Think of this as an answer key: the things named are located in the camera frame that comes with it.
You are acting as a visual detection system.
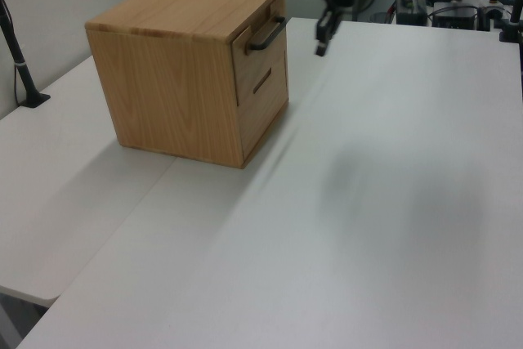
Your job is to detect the black bar drawer handle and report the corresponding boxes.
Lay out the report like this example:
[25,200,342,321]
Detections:
[244,16,287,56]

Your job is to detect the wooden drawer with bar handle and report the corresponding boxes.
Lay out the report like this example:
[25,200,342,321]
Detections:
[230,0,288,107]

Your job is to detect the wooden drawer with slot cutout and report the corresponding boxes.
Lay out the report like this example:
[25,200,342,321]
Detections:
[237,49,291,163]

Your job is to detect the wooden drawer cabinet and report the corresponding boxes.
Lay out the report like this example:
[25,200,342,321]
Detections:
[84,0,292,171]

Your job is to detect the black electronics box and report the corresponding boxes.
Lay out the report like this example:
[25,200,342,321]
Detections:
[393,0,431,25]

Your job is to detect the black flat device box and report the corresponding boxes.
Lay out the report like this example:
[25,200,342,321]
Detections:
[431,2,480,31]

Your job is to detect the black pole with table clamp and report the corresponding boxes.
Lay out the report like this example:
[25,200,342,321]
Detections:
[497,0,523,44]

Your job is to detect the black camera pole with base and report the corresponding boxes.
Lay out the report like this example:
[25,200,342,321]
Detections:
[0,0,52,110]

